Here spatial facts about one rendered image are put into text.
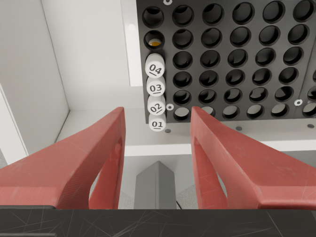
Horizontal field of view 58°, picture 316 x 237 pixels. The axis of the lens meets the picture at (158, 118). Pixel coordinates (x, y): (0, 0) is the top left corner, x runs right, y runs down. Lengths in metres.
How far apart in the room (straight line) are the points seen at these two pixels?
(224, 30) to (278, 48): 0.04
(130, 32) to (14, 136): 0.12
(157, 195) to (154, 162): 0.22
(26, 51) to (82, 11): 0.06
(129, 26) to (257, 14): 0.10
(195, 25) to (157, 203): 1.10
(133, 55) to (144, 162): 1.20
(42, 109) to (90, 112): 0.06
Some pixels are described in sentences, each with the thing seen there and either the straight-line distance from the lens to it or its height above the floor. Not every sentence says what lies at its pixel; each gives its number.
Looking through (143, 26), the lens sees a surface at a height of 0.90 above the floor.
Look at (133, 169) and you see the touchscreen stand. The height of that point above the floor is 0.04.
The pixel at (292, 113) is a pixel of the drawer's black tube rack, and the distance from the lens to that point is 0.23.
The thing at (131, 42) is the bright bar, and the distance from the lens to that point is 0.24.
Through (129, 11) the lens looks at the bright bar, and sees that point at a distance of 0.24.
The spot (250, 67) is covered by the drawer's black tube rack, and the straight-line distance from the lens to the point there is 0.20.
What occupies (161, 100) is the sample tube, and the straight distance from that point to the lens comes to 0.19.
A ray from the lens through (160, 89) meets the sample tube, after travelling 0.19.
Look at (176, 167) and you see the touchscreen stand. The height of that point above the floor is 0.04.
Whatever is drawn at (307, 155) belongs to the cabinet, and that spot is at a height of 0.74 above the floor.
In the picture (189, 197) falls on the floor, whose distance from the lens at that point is 1.69.
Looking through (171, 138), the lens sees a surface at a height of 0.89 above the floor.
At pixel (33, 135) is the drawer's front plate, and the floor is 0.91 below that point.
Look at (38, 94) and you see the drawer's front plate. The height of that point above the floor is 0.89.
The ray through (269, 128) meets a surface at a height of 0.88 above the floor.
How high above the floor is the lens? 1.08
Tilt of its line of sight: 55 degrees down
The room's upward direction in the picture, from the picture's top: 180 degrees clockwise
